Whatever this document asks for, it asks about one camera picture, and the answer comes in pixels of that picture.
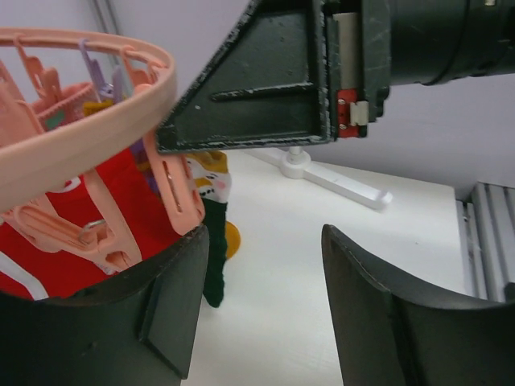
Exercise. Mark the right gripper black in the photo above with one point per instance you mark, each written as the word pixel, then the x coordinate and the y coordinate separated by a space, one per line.
pixel 289 73

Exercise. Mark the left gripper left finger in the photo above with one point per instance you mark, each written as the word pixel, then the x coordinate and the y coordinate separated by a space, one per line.
pixel 135 328

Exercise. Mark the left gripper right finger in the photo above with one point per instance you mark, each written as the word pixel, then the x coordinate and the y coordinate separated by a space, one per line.
pixel 393 328

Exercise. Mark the dark green sock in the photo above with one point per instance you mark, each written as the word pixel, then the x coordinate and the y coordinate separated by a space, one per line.
pixel 214 283

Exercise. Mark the pink round clip hanger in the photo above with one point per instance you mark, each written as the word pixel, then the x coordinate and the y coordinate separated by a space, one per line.
pixel 34 161

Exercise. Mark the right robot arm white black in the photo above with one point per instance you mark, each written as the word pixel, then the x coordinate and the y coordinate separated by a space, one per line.
pixel 434 42

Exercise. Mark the silver clothes rack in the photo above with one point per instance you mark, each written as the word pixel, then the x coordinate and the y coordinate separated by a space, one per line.
pixel 296 163

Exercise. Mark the red hanging sock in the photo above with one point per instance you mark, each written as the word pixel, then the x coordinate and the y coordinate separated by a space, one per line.
pixel 97 225

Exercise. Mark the mustard hanging sock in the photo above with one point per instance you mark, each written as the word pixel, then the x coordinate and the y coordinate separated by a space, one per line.
pixel 231 237

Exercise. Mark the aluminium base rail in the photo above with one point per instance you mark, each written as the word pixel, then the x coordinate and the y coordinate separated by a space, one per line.
pixel 486 232

